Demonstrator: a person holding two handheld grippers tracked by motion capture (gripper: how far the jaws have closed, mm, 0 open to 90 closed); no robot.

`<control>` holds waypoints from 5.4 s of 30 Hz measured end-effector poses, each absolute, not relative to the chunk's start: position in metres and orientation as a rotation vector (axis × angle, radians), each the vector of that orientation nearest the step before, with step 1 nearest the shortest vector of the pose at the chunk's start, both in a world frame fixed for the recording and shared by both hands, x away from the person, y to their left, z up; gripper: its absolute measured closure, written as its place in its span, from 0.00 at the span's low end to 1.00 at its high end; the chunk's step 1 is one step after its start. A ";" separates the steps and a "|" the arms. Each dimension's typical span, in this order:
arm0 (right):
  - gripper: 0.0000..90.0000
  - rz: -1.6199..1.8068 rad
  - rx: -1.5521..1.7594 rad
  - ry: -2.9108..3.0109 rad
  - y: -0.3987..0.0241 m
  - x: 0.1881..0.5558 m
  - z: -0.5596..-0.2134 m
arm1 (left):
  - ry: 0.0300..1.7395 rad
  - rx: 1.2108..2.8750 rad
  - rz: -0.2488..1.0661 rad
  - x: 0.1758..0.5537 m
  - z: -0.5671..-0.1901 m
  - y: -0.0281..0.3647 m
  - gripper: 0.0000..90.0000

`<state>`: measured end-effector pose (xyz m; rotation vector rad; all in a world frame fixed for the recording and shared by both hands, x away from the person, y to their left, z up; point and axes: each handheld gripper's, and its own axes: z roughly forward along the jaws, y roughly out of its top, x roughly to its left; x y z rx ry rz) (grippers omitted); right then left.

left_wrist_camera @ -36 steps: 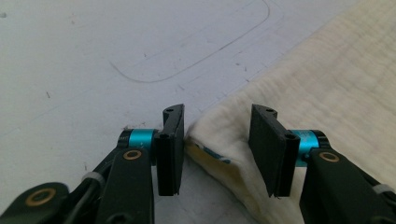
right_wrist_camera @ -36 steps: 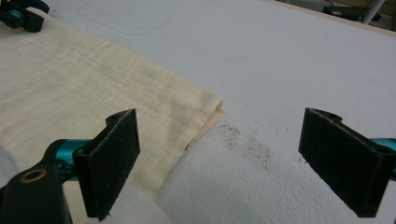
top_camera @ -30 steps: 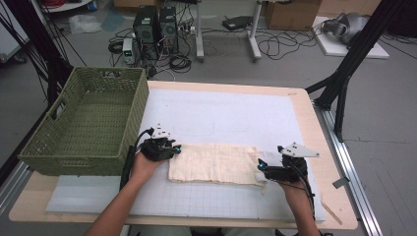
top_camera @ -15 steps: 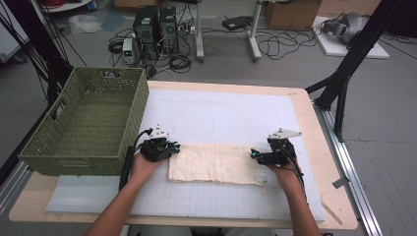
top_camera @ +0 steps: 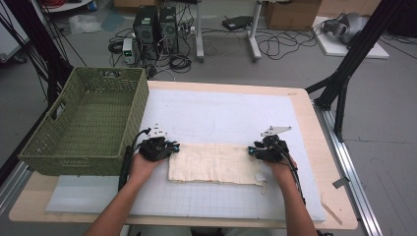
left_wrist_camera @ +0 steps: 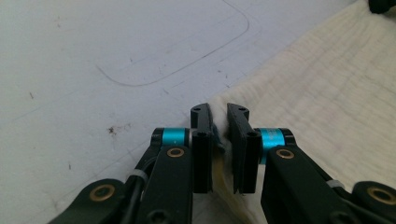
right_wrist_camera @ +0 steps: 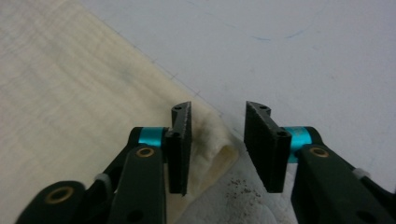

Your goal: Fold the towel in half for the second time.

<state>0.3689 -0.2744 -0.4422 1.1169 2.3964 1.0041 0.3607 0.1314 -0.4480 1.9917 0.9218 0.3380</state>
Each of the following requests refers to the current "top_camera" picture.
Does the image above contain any cream printed cloth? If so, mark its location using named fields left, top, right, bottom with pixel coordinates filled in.
left=167, top=143, right=268, bottom=195

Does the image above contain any black flat device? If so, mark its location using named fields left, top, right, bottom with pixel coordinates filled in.
left=221, top=15, right=254, bottom=31

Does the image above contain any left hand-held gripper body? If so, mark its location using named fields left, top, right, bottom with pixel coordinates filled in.
left=137, top=123, right=175, bottom=162

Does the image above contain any white desk frame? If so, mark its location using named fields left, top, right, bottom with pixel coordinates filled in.
left=195, top=0, right=264, bottom=64

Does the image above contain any white foam mat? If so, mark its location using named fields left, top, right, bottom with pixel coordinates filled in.
left=45, top=88, right=326, bottom=222

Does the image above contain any tangle of black floor cables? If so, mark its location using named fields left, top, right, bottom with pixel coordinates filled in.
left=255, top=28, right=321, bottom=62

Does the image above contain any white power strip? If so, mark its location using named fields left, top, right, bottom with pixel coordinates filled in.
left=177, top=25, right=198, bottom=36

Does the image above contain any grey power supply unit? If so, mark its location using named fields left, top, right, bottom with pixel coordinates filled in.
left=122, top=37, right=136, bottom=66

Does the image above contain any white cabinet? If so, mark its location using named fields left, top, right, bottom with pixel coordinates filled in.
left=0, top=0, right=31, bottom=64

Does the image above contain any person's right hand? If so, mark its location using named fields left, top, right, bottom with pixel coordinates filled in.
left=264, top=156, right=298, bottom=189

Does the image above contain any white round table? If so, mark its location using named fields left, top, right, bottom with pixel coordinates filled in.
left=43, top=0, right=94, bottom=14

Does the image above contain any green woven basket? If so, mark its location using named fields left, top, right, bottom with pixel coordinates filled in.
left=18, top=66, right=150, bottom=177

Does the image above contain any white floor board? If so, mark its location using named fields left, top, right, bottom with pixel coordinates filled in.
left=312, top=15, right=391, bottom=61

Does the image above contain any coiled black cable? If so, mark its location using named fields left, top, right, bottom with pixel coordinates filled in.
left=168, top=53, right=194, bottom=74

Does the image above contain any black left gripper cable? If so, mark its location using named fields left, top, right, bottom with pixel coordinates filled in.
left=117, top=127, right=151, bottom=192

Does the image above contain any aluminium rail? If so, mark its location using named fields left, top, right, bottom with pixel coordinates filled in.
left=313, top=101, right=385, bottom=236
left=0, top=160, right=33, bottom=215

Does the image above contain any grey headset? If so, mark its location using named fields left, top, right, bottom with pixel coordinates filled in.
left=322, top=12, right=371, bottom=46

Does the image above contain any cardboard box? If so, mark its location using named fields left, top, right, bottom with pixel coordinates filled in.
left=264, top=0, right=323, bottom=31
left=318, top=0, right=383, bottom=18

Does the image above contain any clear plastic bag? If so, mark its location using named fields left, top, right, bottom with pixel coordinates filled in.
left=68, top=14, right=103, bottom=36

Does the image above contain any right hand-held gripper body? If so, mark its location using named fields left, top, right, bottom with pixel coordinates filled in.
left=254, top=125, right=293, bottom=162

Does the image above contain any teal floor sheet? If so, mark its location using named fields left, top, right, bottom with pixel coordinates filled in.
left=100, top=11, right=126, bottom=32

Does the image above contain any grey tape piece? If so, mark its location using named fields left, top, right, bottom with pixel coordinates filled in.
left=331, top=176, right=351, bottom=190

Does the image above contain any thin wooden stick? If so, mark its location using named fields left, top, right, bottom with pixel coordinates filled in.
left=320, top=201, right=344, bottom=226

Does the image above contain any black computer tower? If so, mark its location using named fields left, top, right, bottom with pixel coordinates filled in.
left=132, top=5, right=161, bottom=60
left=158, top=5, right=181, bottom=55

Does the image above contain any black metal frame stand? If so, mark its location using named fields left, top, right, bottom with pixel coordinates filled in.
left=0, top=0, right=75, bottom=185
left=304, top=0, right=407, bottom=143

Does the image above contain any person's left hand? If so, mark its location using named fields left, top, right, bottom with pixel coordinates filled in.
left=128, top=151, right=166, bottom=186

